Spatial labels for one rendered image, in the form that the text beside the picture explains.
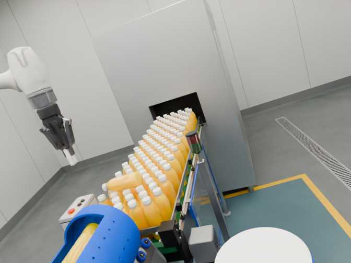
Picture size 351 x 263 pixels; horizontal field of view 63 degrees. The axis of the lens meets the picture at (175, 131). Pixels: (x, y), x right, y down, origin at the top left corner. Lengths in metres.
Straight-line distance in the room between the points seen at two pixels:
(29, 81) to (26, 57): 0.08
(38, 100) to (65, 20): 4.64
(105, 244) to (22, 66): 0.64
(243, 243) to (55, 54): 5.19
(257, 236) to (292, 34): 4.79
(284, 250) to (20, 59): 1.02
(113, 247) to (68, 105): 4.97
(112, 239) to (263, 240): 0.49
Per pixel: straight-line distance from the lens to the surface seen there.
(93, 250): 0.97
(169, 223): 1.27
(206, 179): 1.49
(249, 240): 1.00
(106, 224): 1.06
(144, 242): 1.29
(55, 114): 1.09
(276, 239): 0.99
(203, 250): 1.37
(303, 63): 5.64
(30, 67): 1.08
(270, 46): 5.44
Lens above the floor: 1.68
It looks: 16 degrees down
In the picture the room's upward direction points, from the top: 20 degrees counter-clockwise
